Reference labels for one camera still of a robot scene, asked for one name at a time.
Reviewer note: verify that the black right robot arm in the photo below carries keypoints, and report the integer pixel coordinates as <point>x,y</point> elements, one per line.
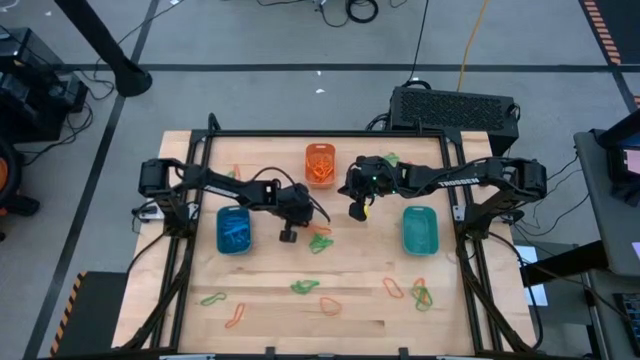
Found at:
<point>460,182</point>

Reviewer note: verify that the blue plastic basket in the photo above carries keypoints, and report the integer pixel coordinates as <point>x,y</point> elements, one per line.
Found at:
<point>234,249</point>

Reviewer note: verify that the grey desk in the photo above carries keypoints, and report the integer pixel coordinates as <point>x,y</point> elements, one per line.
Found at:
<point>605,320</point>
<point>595,200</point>

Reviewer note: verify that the silver arm base bracket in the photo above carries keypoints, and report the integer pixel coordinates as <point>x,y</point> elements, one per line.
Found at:
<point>459,212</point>
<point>147,214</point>

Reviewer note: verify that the black keyboard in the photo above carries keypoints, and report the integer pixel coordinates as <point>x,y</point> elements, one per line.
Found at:
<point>631,320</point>

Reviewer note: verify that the monitor with pink screen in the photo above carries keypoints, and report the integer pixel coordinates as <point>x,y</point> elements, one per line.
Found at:
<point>615,150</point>

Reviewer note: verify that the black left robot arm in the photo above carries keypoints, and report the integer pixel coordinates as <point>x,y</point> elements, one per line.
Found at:
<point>225,189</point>

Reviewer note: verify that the black bar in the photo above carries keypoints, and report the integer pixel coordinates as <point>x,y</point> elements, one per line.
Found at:
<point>565,260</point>

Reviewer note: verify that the black yellow-striped floor mat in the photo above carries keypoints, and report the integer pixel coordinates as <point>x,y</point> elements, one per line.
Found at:
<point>95,315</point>

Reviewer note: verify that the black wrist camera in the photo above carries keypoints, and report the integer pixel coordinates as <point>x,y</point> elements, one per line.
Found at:
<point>367,162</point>
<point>301,192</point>

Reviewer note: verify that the blue rubber band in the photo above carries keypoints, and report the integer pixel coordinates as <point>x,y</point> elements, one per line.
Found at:
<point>235,231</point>

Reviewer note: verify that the teal plastic basket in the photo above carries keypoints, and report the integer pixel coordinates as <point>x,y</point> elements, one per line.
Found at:
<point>420,235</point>

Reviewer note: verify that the black metal table frame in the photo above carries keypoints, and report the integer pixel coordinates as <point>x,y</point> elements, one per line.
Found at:
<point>325,133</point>

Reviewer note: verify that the orange rubber band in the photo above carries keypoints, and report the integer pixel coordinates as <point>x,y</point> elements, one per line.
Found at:
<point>320,165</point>
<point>322,230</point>
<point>236,170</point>
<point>325,176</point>
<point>243,306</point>
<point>419,281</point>
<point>401,296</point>
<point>321,302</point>

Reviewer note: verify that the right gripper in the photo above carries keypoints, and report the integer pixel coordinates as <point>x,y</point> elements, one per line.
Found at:
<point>375,184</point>

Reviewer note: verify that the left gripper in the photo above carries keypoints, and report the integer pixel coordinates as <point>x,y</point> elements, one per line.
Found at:
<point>295,212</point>

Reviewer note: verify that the yellow paper label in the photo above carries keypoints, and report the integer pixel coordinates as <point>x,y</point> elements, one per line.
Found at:
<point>366,211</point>

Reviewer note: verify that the black perforated computer case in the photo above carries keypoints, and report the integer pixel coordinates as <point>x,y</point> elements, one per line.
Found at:
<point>450,107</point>

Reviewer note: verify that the black orange-striped floor mat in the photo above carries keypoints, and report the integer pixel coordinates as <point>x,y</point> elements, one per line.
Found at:
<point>625,25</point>

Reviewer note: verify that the orange plastic basket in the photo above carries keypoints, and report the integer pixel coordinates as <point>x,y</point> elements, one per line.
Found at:
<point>320,149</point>

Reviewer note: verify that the black equipment cart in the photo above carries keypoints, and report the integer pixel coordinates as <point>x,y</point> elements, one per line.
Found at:
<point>30,75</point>

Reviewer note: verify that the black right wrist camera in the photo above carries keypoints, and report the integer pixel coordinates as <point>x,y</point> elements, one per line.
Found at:
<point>367,162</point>

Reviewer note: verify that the black pole stand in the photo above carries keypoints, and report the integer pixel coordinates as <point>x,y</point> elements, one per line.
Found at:
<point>100,40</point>

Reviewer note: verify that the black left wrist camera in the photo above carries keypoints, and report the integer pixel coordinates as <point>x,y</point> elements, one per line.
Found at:
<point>301,192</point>

